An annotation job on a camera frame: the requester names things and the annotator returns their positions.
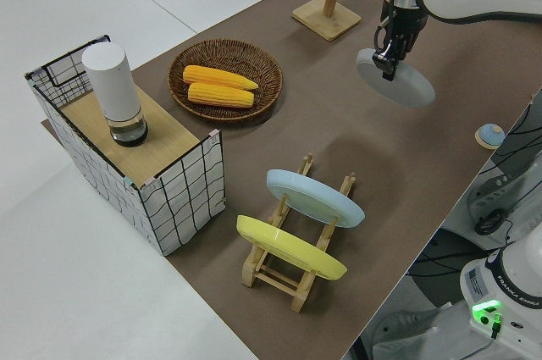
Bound yellow corn cob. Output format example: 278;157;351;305
186;82;256;108
182;64;259;91

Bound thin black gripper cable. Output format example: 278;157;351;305
373;0;402;55

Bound gray plate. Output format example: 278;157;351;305
355;47;437;109

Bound white cylinder glass base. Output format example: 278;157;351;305
81;41;150;148

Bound round brown wicker basket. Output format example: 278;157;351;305
168;39;284;122

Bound light blue plate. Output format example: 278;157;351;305
266;169;366;230

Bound blue knob wooden base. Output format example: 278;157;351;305
474;123;505;150

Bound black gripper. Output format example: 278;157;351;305
372;4;427;81

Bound wooden board lid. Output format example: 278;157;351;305
58;86;200;179

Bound black wire basket box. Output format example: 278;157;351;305
24;33;225;258

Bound low wooden plate rack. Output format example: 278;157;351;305
241;153;357;313

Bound yellow plate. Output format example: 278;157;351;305
235;214;349;281

